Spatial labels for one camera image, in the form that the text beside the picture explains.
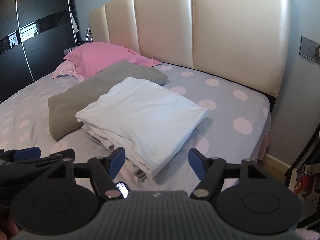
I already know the purple fluffy blanket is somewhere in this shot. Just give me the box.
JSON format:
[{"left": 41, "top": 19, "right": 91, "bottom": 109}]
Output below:
[{"left": 295, "top": 227, "right": 320, "bottom": 240}]

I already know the red printed box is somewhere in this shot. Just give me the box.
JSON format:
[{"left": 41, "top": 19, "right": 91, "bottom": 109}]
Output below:
[{"left": 292, "top": 162, "right": 320, "bottom": 198}]

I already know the grey wall switch panel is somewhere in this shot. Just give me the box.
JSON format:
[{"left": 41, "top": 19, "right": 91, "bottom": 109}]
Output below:
[{"left": 299, "top": 36, "right": 320, "bottom": 61}]

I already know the smartphone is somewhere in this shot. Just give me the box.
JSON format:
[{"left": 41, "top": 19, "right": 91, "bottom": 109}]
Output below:
[{"left": 115, "top": 181, "right": 130, "bottom": 198}]

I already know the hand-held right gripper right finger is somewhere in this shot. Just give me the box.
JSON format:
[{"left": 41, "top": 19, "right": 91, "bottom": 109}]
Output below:
[{"left": 188, "top": 147, "right": 270, "bottom": 201}]

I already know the olive folded blanket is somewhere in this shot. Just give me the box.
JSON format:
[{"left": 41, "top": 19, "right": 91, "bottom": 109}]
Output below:
[{"left": 47, "top": 60, "right": 168, "bottom": 141}]

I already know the bed with polka-dot sheet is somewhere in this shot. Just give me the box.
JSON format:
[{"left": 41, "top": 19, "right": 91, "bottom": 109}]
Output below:
[{"left": 0, "top": 62, "right": 272, "bottom": 198}]

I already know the person's left hand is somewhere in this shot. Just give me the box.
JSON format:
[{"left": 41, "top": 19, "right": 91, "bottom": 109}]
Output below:
[{"left": 0, "top": 204, "right": 19, "bottom": 240}]

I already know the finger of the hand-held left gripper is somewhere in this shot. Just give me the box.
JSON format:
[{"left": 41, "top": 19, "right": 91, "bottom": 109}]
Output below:
[
  {"left": 29, "top": 148, "right": 76, "bottom": 167},
  {"left": 0, "top": 146, "right": 41, "bottom": 166}
]

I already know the dark sliding wardrobe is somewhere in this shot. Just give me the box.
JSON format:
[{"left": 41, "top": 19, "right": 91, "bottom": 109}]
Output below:
[{"left": 0, "top": 0, "right": 76, "bottom": 103}]

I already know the white hanging cloth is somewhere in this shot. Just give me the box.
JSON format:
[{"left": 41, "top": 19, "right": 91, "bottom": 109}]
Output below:
[{"left": 70, "top": 11, "right": 80, "bottom": 34}]

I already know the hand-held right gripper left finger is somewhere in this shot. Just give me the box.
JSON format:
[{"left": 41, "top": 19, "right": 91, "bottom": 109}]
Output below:
[{"left": 46, "top": 146, "right": 126, "bottom": 201}]

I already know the cream padded headboard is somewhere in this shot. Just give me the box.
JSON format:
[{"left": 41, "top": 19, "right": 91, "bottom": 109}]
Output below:
[{"left": 89, "top": 0, "right": 292, "bottom": 98}]

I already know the black furniture frame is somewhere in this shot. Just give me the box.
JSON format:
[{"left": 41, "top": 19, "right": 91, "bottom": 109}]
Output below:
[{"left": 285, "top": 122, "right": 320, "bottom": 228}]

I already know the grey nightstand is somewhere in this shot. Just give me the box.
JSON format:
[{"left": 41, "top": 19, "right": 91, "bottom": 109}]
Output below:
[{"left": 63, "top": 45, "right": 83, "bottom": 56}]

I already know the white t-shirt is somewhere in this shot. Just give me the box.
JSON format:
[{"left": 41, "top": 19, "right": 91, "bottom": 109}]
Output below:
[{"left": 75, "top": 77, "right": 210, "bottom": 181}]

